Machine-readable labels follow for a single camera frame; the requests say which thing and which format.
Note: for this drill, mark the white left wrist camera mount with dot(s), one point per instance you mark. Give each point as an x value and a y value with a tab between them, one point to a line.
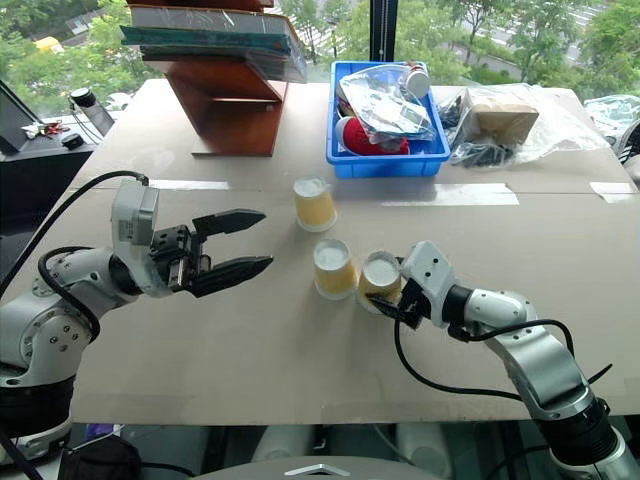
134	215

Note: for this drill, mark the white bottle with red cap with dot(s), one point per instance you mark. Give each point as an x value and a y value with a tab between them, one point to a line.
417	80

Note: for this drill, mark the dark monitor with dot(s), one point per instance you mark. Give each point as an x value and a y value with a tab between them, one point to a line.
12	120

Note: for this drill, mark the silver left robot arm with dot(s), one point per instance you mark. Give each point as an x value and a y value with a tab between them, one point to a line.
40	325

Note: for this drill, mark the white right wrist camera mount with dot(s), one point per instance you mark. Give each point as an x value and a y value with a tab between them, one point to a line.
430	272

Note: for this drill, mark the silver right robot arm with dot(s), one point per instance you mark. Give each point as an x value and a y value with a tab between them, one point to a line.
545	360

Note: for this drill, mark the black cylinder with white top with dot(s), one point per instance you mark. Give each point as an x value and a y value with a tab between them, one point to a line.
83	97

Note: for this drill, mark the brown cardboard box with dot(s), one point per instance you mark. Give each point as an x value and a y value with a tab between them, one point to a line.
502	117

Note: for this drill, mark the yellow paper cup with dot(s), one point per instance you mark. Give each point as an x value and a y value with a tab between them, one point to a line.
334	272
380	282
314	207

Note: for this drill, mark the thin white tape strip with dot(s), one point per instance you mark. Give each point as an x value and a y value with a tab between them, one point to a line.
192	184

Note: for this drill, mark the cardboard box in plastic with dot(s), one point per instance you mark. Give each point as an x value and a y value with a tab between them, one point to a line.
555	125

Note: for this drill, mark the dark tablet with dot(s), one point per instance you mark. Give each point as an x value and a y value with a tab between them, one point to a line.
97	119

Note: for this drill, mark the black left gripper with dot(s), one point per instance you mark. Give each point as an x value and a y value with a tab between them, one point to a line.
175	252

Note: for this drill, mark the stack of wrapped folders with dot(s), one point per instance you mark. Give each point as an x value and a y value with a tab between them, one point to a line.
215	35

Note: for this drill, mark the grey robot torso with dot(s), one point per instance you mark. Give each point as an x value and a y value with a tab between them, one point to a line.
320	470

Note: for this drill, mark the clear plastic bag with papers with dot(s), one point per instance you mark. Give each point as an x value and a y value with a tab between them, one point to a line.
390	107

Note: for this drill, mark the red plush toy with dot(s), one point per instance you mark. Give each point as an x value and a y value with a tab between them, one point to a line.
357	136

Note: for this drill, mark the black round puck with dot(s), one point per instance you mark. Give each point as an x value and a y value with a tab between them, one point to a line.
72	140

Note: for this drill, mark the brown wooden shelf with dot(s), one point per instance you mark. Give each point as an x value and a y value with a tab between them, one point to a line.
235	110

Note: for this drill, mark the blue plastic bin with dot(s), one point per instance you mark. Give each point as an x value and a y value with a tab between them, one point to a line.
385	162

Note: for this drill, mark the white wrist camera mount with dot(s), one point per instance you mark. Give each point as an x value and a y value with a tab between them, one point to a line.
430	272
134	215

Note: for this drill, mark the black bag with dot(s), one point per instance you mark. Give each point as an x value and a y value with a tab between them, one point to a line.
102	457

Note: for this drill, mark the black side desk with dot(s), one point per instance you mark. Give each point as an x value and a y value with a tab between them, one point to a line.
30	175

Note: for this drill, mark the short white tape strip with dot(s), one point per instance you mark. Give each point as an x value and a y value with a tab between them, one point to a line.
614	191

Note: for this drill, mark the red and white small item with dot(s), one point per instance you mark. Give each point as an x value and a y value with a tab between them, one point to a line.
45	129

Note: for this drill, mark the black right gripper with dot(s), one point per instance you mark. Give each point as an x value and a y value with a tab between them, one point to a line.
414	305

